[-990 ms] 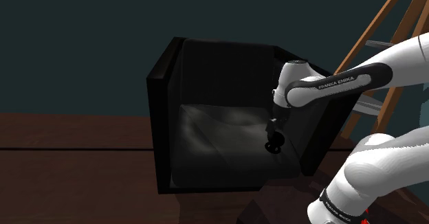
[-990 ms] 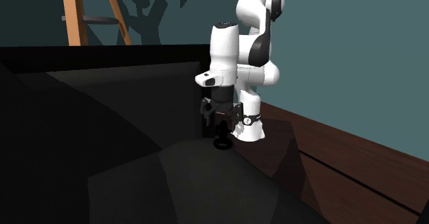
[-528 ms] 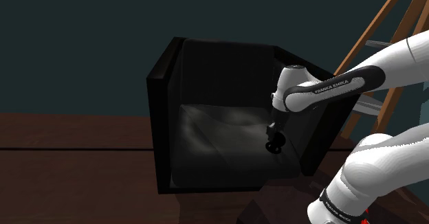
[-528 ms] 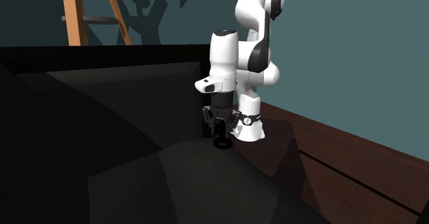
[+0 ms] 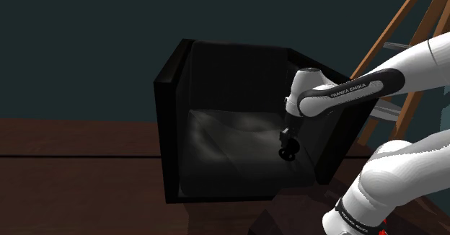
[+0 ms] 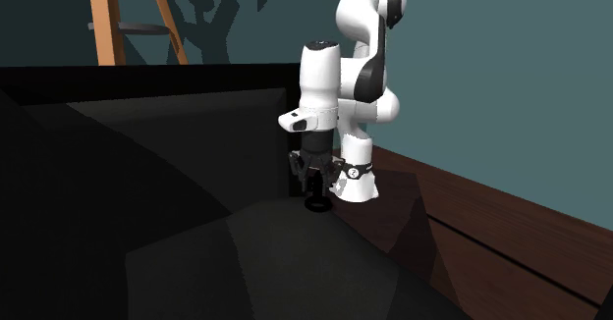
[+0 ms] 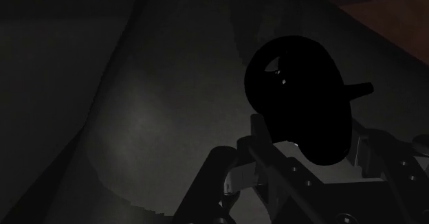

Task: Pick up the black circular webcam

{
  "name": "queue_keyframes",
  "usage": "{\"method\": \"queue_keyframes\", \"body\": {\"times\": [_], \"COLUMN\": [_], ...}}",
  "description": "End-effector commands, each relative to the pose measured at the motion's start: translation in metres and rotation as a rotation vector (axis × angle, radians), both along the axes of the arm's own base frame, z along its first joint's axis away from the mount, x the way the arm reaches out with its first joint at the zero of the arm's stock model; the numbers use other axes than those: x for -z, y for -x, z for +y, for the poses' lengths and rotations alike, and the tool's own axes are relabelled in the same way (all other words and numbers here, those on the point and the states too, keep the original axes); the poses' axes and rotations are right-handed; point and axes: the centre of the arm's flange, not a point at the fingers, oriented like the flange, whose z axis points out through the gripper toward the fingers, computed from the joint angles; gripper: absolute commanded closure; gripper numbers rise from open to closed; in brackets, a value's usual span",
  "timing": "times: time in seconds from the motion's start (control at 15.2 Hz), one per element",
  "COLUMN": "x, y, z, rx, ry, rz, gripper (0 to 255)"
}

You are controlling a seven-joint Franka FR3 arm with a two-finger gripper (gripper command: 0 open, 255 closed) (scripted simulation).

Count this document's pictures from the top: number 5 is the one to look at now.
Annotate black armchair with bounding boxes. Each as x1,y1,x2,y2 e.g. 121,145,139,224
153,38,379,205

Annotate wooden ladder shelf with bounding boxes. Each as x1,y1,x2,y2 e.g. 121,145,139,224
350,0,450,147

